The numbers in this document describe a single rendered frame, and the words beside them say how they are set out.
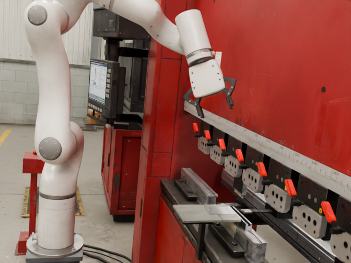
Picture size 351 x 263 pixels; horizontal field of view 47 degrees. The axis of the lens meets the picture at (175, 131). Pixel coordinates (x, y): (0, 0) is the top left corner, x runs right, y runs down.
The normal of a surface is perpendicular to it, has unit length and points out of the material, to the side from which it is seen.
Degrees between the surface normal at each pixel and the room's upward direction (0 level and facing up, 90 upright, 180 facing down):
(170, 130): 90
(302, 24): 90
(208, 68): 78
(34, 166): 90
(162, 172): 90
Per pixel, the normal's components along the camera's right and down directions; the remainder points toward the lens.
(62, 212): 0.53, 0.21
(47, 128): -0.07, -0.30
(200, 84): -0.29, 0.06
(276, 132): -0.96, -0.04
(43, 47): -0.02, 0.74
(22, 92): 0.24, 0.20
